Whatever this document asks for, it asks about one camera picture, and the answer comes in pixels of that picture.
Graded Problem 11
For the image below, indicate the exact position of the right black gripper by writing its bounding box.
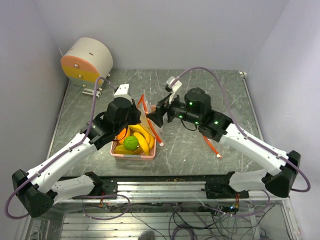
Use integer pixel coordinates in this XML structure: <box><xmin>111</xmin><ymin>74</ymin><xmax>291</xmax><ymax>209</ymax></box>
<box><xmin>146</xmin><ymin>90</ymin><xmax>201</xmax><ymax>127</ymax></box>

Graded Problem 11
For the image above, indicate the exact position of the clear zip bag red zipper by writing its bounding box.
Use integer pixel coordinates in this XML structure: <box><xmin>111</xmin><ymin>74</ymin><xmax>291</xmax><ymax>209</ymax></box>
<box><xmin>136</xmin><ymin>93</ymin><xmax>165</xmax><ymax>147</ymax></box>

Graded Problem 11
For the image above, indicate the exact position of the green round toy fruit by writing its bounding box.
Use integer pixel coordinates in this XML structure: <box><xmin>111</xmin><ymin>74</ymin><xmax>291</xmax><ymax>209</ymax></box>
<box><xmin>123</xmin><ymin>136</ymin><xmax>139</xmax><ymax>151</ymax></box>

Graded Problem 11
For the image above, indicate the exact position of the pink plastic basket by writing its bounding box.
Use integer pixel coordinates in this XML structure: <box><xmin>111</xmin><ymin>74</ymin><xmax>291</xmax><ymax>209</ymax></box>
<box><xmin>110</xmin><ymin>104</ymin><xmax>163</xmax><ymax>161</ymax></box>

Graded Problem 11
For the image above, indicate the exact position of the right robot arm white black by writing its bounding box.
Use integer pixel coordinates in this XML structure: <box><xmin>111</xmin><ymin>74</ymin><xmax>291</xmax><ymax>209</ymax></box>
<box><xmin>147</xmin><ymin>87</ymin><xmax>301</xmax><ymax>198</ymax></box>

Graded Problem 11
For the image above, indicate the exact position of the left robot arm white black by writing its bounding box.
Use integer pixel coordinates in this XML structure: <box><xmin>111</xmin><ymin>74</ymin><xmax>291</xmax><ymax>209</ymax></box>
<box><xmin>12</xmin><ymin>94</ymin><xmax>141</xmax><ymax>218</ymax></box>

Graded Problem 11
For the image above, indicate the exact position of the orange toy fruit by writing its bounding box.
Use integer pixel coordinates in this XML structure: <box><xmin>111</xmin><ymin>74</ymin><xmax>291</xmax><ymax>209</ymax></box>
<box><xmin>116</xmin><ymin>128</ymin><xmax>130</xmax><ymax>145</ymax></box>

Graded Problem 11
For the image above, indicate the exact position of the yellow toy banana bunch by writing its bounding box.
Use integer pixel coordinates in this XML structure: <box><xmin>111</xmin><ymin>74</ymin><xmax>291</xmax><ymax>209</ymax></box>
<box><xmin>128</xmin><ymin>124</ymin><xmax>154</xmax><ymax>156</ymax></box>

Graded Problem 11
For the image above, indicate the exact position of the yellow starfruit slice toy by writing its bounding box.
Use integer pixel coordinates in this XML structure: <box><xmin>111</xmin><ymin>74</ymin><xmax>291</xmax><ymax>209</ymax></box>
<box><xmin>114</xmin><ymin>144</ymin><xmax>134</xmax><ymax>155</ymax></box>

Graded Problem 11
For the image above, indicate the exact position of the white metal latch piece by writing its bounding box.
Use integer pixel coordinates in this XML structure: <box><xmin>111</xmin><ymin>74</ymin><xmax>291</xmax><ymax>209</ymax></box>
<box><xmin>82</xmin><ymin>88</ymin><xmax>101</xmax><ymax>98</ymax></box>

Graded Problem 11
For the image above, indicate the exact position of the round cream drawer box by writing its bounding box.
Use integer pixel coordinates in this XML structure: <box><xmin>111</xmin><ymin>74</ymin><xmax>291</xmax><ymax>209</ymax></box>
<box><xmin>60</xmin><ymin>37</ymin><xmax>114</xmax><ymax>90</ymax></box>

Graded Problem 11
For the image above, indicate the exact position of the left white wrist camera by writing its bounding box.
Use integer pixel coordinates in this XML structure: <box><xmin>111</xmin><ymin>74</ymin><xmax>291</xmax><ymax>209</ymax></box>
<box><xmin>113</xmin><ymin>83</ymin><xmax>131</xmax><ymax>101</ymax></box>

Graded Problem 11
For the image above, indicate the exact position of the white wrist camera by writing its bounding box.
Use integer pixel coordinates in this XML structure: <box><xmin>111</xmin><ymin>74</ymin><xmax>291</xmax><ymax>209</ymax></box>
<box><xmin>165</xmin><ymin>76</ymin><xmax>182</xmax><ymax>105</ymax></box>
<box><xmin>113</xmin><ymin>83</ymin><xmax>131</xmax><ymax>101</ymax></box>

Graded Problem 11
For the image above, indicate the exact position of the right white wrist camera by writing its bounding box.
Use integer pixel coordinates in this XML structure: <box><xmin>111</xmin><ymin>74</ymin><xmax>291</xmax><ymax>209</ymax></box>
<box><xmin>165</xmin><ymin>76</ymin><xmax>182</xmax><ymax>105</ymax></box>

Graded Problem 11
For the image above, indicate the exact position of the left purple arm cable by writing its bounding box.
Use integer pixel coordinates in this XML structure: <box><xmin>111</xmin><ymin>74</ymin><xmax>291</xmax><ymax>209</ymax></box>
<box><xmin>4</xmin><ymin>76</ymin><xmax>117</xmax><ymax>220</ymax></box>

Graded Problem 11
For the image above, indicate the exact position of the aluminium mounting rail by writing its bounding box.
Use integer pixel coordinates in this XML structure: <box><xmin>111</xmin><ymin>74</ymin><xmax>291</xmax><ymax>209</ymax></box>
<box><xmin>44</xmin><ymin>179</ymin><xmax>291</xmax><ymax>201</ymax></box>

